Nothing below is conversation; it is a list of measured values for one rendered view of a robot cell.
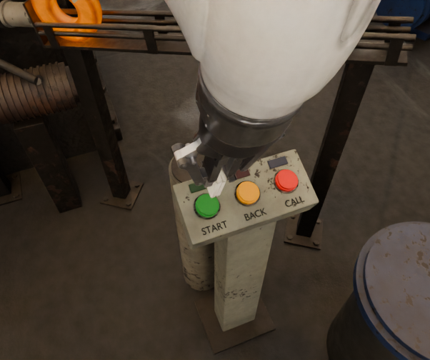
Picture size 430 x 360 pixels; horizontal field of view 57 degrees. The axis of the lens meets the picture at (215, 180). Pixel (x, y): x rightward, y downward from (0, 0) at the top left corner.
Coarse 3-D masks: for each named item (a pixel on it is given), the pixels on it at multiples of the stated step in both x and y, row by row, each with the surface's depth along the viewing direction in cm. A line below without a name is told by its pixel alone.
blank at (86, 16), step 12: (36, 0) 87; (48, 0) 86; (72, 0) 84; (84, 0) 84; (96, 0) 86; (36, 12) 89; (48, 12) 88; (60, 12) 90; (84, 12) 86; (96, 12) 86; (60, 36) 93; (72, 36) 92
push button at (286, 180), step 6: (282, 174) 70; (288, 174) 70; (294, 174) 70; (276, 180) 69; (282, 180) 69; (288, 180) 69; (294, 180) 69; (282, 186) 69; (288, 186) 69; (294, 186) 69
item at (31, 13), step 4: (28, 0) 87; (24, 4) 86; (28, 4) 87; (24, 8) 87; (28, 8) 87; (32, 8) 88; (28, 12) 87; (32, 12) 89; (32, 16) 89; (36, 16) 90; (32, 20) 89; (36, 20) 90; (40, 20) 91; (32, 24) 90; (36, 28) 90; (40, 28) 92; (36, 32) 91; (40, 36) 92; (44, 36) 93; (40, 40) 93; (44, 40) 93; (48, 40) 95; (44, 44) 94
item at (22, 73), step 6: (0, 60) 97; (0, 66) 97; (6, 66) 97; (12, 66) 97; (12, 72) 97; (18, 72) 96; (24, 72) 96; (24, 78) 96; (30, 78) 96; (36, 78) 96; (42, 78) 100; (36, 84) 96
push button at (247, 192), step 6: (240, 186) 68; (246, 186) 68; (252, 186) 68; (240, 192) 67; (246, 192) 68; (252, 192) 68; (258, 192) 68; (240, 198) 67; (246, 198) 67; (252, 198) 67; (258, 198) 68
